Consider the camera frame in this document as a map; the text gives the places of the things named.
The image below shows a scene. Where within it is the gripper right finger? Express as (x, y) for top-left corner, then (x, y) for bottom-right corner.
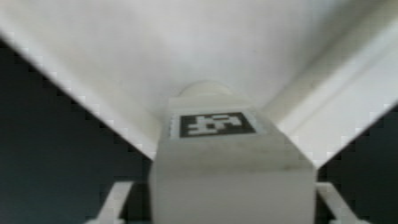
(316, 182), (371, 224)

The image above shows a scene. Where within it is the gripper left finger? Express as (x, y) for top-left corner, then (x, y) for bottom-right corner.
(85, 181), (151, 224)

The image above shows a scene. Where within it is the white table leg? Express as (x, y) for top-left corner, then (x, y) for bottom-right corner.
(149, 81), (316, 224)

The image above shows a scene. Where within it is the white square table top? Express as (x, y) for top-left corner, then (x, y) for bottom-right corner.
(0, 0), (398, 164)

